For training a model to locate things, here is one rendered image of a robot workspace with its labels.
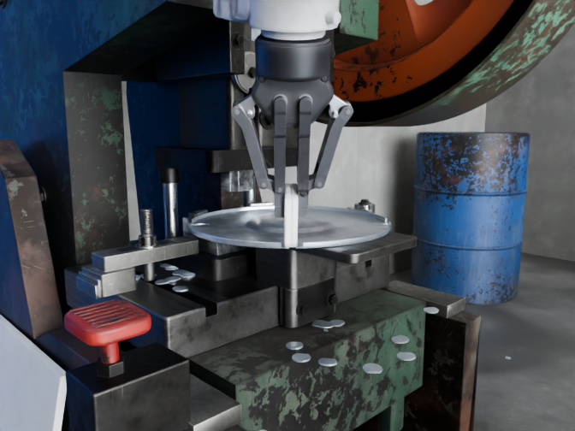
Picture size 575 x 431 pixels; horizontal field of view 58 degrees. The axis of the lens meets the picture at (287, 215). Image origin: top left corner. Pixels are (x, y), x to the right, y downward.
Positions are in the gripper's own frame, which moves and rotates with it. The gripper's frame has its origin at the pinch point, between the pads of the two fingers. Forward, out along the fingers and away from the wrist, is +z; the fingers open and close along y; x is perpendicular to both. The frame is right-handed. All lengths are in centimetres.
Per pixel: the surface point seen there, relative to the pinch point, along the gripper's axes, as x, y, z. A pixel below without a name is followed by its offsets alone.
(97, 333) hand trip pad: -20.3, -16.5, -0.2
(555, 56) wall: 300, 188, 44
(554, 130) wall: 282, 190, 89
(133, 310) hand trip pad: -15.9, -14.7, 1.0
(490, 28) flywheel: 34, 33, -16
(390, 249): 0.3, 12.3, 5.0
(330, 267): 8.8, 6.2, 13.4
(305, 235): 5.2, 2.1, 5.8
